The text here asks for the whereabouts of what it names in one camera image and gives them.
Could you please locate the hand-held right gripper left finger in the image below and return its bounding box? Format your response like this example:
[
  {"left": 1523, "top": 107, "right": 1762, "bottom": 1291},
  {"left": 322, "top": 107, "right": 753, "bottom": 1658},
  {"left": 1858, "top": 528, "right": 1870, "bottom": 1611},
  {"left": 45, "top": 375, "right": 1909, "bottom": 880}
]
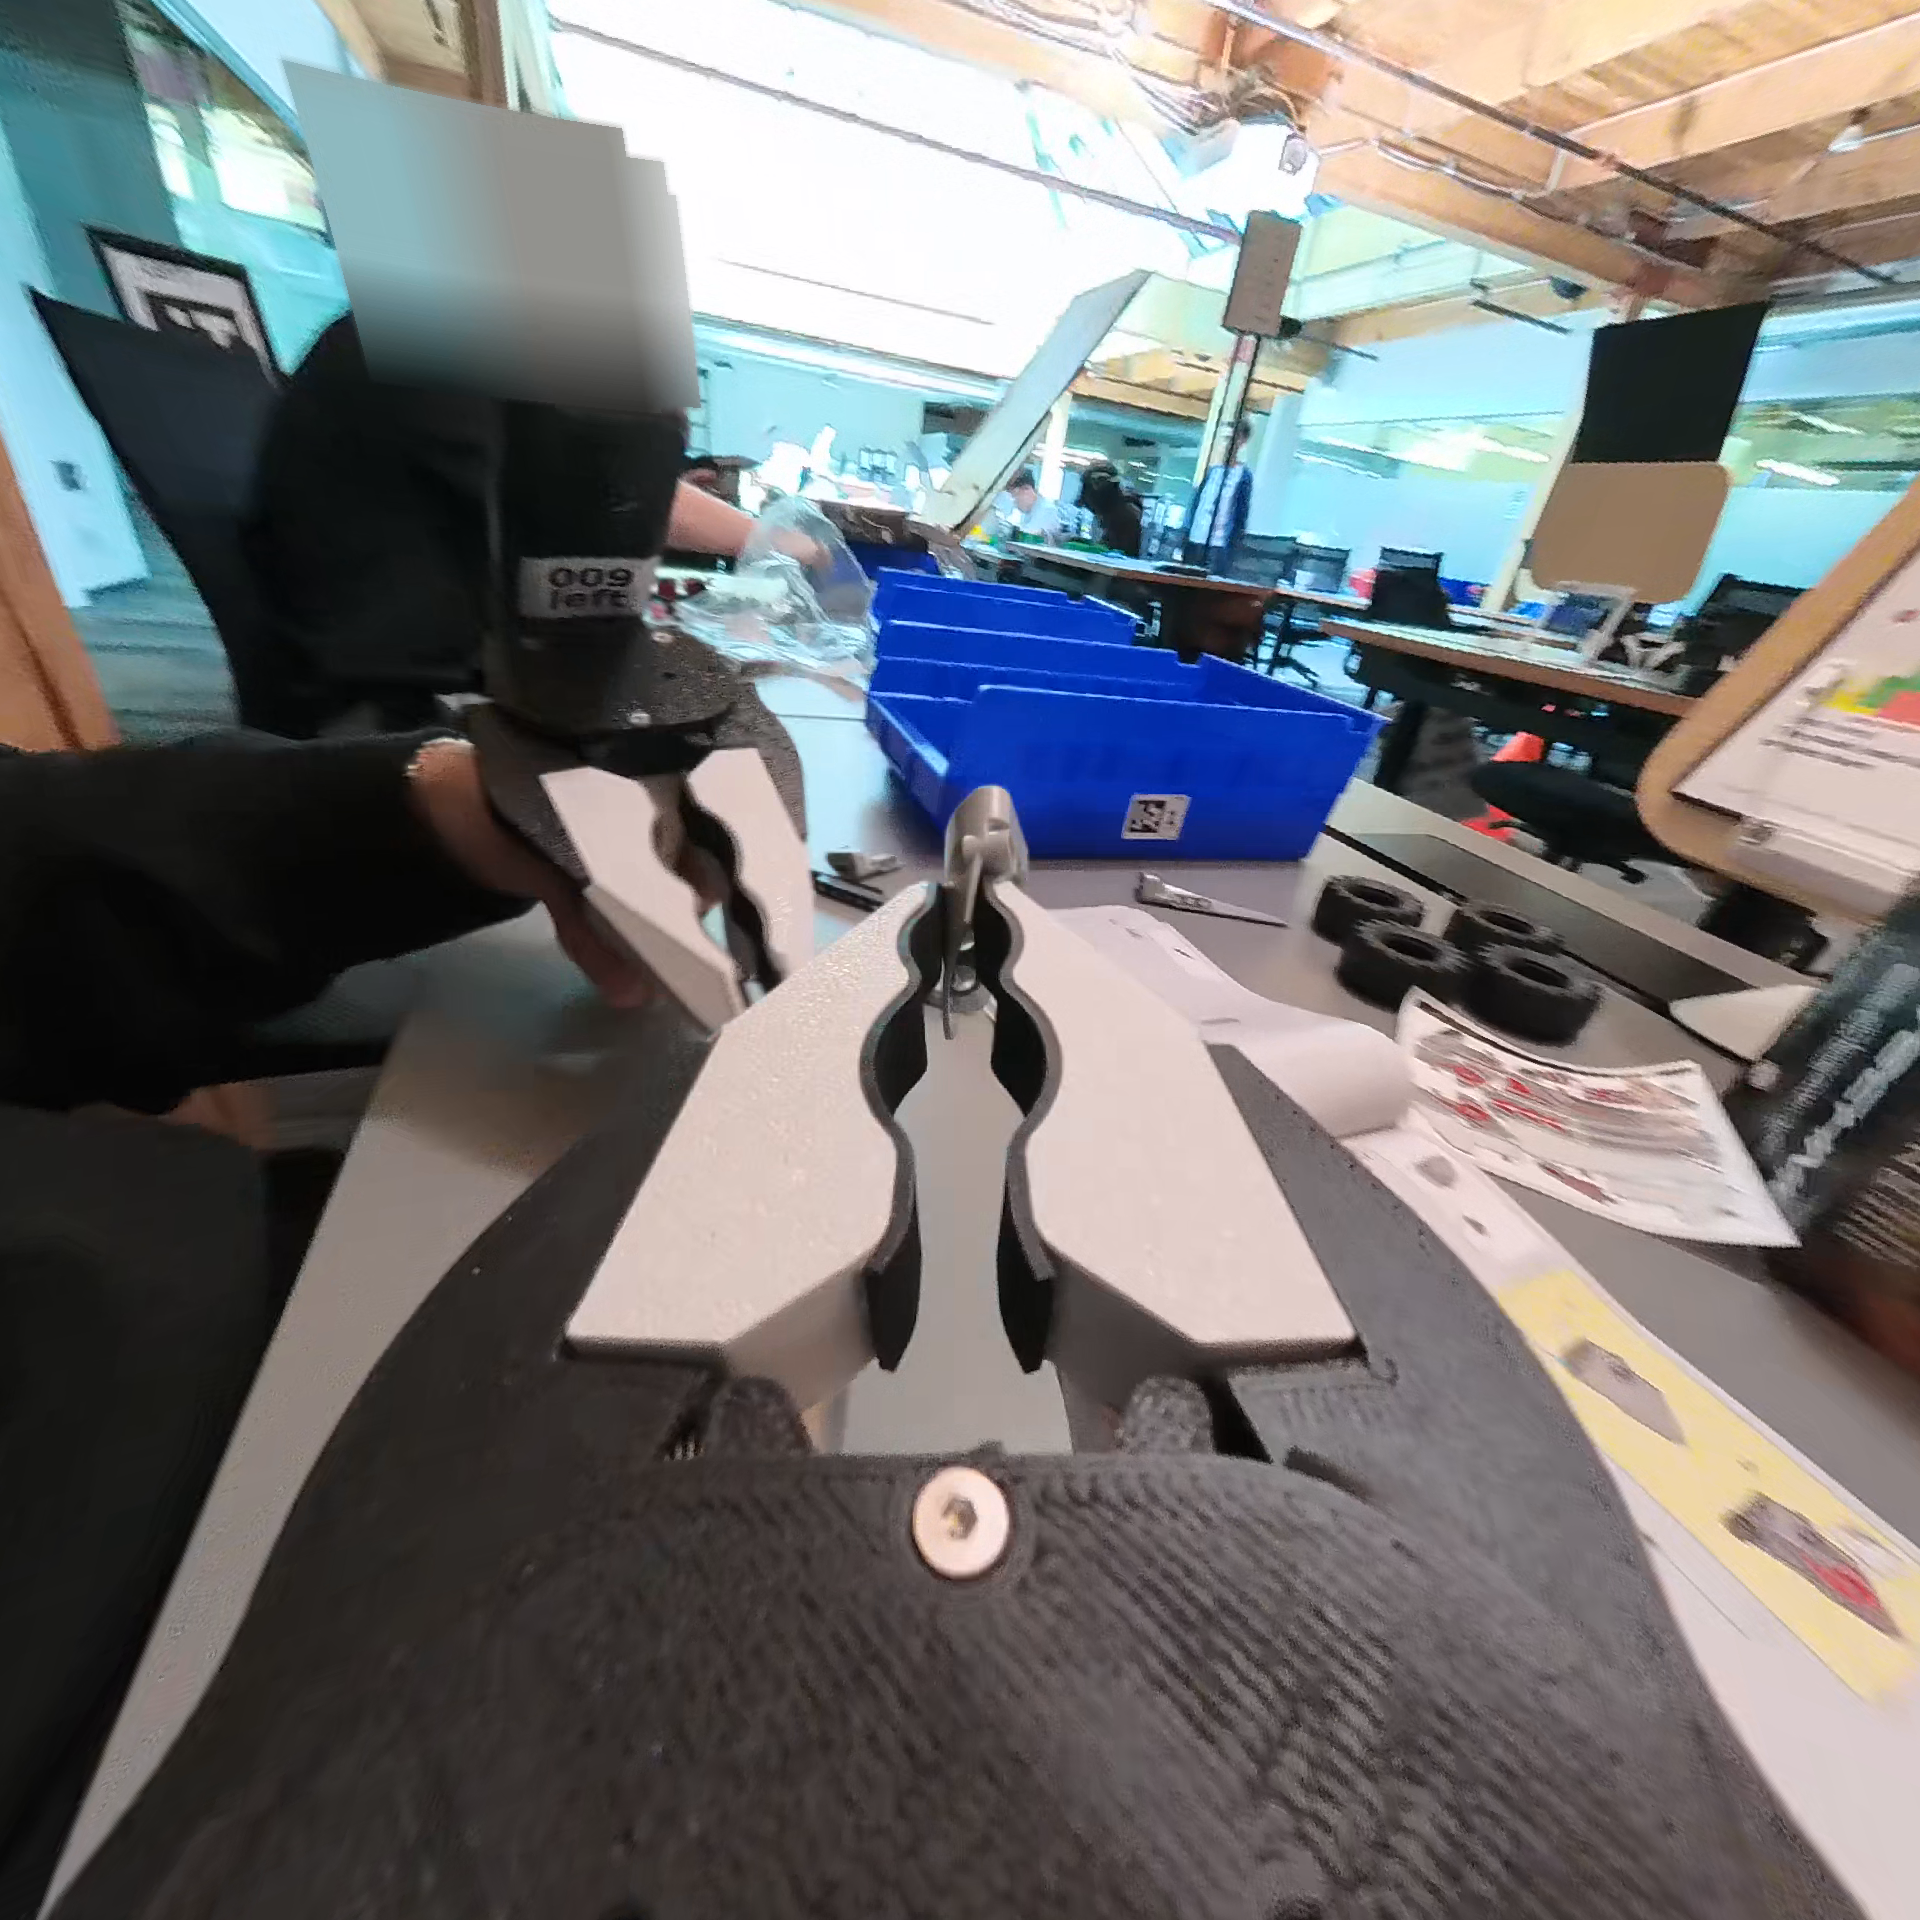
[{"left": 565, "top": 882, "right": 953, "bottom": 1451}]

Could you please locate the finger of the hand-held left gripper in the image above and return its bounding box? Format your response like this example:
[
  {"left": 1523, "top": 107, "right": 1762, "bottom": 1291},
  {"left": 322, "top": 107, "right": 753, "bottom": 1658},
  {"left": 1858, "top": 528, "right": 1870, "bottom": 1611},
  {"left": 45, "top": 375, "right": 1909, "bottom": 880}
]
[
  {"left": 675, "top": 742, "right": 821, "bottom": 994},
  {"left": 540, "top": 768, "right": 753, "bottom": 1040}
]

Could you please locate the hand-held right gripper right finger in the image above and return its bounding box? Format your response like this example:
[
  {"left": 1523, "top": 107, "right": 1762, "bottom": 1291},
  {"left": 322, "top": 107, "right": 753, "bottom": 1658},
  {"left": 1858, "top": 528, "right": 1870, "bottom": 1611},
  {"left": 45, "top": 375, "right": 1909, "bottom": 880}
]
[{"left": 984, "top": 882, "right": 1363, "bottom": 1454}]

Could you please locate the small grey toy part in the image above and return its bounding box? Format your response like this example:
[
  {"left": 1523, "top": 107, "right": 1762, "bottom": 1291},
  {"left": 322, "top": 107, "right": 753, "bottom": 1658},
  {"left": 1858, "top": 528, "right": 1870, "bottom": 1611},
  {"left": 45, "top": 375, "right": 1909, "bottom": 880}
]
[{"left": 942, "top": 786, "right": 1033, "bottom": 1040}]

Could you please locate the person's left forearm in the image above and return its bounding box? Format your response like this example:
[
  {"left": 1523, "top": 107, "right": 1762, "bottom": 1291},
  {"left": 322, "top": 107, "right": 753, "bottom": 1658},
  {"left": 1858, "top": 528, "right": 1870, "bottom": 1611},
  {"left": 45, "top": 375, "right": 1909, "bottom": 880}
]
[{"left": 0, "top": 731, "right": 536, "bottom": 1115}]

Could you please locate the grey desk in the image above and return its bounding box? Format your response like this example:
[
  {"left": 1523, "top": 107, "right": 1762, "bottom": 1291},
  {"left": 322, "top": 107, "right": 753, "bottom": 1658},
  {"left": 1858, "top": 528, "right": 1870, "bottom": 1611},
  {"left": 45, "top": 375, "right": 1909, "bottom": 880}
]
[{"left": 41, "top": 672, "right": 1920, "bottom": 1920}]

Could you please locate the person's left hand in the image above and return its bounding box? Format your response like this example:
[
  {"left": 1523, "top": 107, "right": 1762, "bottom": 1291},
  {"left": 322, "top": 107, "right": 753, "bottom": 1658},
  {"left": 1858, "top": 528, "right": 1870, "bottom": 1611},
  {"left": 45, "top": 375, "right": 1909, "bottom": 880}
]
[{"left": 404, "top": 738, "right": 665, "bottom": 1011}]

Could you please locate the white printed paper sheet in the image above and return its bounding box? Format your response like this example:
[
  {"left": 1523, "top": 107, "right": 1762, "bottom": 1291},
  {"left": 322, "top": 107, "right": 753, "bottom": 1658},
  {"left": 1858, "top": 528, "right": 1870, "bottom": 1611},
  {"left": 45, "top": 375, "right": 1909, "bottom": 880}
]
[{"left": 1050, "top": 895, "right": 1920, "bottom": 1920}]

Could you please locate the clear plastic bag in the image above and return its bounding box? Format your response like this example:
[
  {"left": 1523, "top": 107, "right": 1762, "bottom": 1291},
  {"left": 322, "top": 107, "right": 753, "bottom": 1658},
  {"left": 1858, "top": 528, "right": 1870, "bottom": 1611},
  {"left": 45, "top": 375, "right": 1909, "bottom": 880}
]
[{"left": 717, "top": 499, "right": 876, "bottom": 680}]

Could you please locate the black toy tyre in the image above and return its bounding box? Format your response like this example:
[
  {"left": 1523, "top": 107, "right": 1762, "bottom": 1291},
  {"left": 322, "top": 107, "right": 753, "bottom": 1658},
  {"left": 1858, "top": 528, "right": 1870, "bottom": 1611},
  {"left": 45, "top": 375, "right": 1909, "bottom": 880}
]
[
  {"left": 1337, "top": 916, "right": 1468, "bottom": 1013},
  {"left": 1448, "top": 895, "right": 1565, "bottom": 965},
  {"left": 1313, "top": 872, "right": 1428, "bottom": 950},
  {"left": 1468, "top": 943, "right": 1605, "bottom": 1048}
]

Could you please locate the blue plastic bin with tag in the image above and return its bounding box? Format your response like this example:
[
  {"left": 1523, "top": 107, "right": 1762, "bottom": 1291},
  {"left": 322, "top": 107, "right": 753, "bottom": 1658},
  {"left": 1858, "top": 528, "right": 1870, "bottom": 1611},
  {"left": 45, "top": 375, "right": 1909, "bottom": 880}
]
[{"left": 865, "top": 680, "right": 1393, "bottom": 867}]

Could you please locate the toy sticker sheet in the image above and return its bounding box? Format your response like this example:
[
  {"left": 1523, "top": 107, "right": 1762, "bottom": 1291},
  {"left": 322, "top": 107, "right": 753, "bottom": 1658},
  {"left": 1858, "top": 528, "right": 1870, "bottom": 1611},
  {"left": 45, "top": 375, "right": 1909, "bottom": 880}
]
[{"left": 1393, "top": 986, "right": 1803, "bottom": 1251}]

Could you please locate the black office chair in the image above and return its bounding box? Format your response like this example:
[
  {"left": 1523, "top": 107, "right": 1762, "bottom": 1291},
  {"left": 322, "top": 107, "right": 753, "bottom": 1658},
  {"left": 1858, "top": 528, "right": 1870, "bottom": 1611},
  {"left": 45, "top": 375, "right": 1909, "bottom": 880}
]
[{"left": 29, "top": 290, "right": 291, "bottom": 725}]

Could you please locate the framed black white poster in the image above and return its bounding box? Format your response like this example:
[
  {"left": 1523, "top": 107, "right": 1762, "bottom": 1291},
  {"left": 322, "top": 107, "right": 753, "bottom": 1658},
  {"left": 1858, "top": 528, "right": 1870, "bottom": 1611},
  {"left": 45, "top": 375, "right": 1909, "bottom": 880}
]
[{"left": 84, "top": 224, "right": 282, "bottom": 380}]

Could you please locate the wooden table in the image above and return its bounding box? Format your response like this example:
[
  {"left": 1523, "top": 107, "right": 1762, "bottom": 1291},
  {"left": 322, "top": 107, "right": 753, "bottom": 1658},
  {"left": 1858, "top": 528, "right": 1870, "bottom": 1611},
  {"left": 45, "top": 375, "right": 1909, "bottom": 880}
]
[
  {"left": 1018, "top": 540, "right": 1280, "bottom": 664},
  {"left": 1316, "top": 612, "right": 1700, "bottom": 725}
]

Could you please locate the tilted white board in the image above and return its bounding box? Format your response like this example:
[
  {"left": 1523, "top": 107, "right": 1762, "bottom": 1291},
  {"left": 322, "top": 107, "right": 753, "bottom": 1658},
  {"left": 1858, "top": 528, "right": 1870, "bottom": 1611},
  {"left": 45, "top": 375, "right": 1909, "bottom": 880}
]
[{"left": 942, "top": 268, "right": 1153, "bottom": 520}]

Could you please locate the black mesh chair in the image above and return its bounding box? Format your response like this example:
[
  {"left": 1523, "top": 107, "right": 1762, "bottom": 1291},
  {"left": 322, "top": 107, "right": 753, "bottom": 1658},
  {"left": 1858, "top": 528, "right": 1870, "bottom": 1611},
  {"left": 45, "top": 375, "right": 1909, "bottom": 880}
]
[{"left": 1363, "top": 546, "right": 1454, "bottom": 634}]

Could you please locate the black toy set box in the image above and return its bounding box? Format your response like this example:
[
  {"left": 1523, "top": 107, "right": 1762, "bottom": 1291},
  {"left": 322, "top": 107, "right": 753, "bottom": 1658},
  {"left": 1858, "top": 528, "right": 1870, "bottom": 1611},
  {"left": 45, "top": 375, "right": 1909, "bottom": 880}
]
[{"left": 1718, "top": 882, "right": 1920, "bottom": 1359}]

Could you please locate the person's black hoodie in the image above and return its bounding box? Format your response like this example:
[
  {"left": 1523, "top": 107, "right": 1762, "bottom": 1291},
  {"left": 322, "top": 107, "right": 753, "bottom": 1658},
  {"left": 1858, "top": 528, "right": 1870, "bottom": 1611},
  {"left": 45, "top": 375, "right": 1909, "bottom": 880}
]
[{"left": 0, "top": 1102, "right": 301, "bottom": 1920}]

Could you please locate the sign on black stand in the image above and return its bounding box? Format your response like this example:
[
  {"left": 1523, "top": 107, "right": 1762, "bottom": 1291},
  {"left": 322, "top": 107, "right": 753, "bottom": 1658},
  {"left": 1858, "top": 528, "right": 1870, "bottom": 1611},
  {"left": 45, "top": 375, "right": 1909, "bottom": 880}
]
[{"left": 1201, "top": 208, "right": 1308, "bottom": 575}]

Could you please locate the wooden board with poster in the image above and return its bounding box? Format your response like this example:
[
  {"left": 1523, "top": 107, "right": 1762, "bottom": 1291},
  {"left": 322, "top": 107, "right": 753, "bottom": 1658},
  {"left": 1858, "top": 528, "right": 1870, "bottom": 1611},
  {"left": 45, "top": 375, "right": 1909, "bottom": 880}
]
[{"left": 1632, "top": 487, "right": 1920, "bottom": 924}]

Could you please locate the cardboard panel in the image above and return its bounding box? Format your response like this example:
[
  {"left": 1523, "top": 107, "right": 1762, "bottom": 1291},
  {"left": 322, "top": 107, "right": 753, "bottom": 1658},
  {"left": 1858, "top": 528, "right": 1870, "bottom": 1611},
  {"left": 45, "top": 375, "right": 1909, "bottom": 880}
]
[{"left": 1525, "top": 459, "right": 1730, "bottom": 604}]

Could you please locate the black square panel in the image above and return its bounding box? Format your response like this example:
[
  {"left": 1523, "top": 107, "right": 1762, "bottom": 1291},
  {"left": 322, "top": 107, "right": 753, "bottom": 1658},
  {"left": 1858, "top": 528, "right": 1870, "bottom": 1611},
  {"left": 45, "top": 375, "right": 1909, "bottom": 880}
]
[{"left": 1573, "top": 298, "right": 1773, "bottom": 469}]

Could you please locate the wooden post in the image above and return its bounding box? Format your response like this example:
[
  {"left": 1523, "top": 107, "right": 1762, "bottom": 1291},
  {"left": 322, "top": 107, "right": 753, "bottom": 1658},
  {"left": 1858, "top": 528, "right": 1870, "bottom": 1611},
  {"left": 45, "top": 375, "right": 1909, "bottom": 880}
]
[{"left": 0, "top": 447, "right": 122, "bottom": 755}]

